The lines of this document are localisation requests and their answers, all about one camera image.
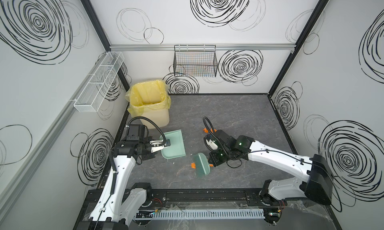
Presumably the mint green hand brush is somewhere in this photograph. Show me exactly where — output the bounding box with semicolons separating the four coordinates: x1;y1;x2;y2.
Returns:
193;153;211;178

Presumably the mint green dustpan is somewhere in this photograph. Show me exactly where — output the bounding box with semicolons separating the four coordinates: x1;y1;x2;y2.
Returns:
161;130;186;160

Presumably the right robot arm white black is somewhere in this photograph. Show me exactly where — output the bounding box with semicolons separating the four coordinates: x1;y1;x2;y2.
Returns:
194;117;334;206

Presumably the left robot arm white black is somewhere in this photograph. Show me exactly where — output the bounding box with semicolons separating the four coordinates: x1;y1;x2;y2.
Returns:
74;117;171;230

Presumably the cream trash bin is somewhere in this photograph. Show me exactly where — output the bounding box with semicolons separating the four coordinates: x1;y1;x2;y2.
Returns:
137;104;170;128

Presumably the orange paper scrap near bin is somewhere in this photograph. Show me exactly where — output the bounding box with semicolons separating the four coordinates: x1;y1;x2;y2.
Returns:
203;128;217;134

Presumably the yellow plastic bin liner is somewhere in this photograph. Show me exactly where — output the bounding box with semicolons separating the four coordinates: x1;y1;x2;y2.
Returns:
125;79;172;117

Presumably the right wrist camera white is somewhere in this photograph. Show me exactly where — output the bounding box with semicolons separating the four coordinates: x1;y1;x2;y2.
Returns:
206;138;219;152

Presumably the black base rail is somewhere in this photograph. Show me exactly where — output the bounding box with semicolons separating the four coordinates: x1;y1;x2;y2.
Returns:
86;188;326;207

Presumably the white slotted cable duct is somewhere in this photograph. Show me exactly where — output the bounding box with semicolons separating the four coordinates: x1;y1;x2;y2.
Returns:
133;209;265;221

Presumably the black wire wall basket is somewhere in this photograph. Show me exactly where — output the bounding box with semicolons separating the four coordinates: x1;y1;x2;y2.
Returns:
173;44;219;77

